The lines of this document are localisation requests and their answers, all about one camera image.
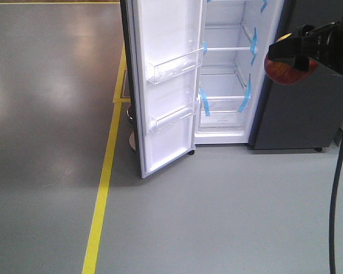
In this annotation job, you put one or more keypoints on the silver sign stand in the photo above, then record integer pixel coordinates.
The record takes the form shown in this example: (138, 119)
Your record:
(132, 142)

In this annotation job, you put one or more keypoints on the red yellow apple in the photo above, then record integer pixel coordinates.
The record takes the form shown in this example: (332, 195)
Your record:
(283, 74)

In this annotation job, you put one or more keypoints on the white open fridge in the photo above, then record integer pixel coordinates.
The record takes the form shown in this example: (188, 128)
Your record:
(240, 103)

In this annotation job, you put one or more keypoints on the fridge door with shelves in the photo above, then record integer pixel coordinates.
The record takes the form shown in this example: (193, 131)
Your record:
(164, 52)

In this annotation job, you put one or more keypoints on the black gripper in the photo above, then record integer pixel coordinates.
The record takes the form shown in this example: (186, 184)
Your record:
(323, 44)

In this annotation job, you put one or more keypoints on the chrome barrier post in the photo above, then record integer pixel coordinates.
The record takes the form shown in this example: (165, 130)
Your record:
(130, 114)

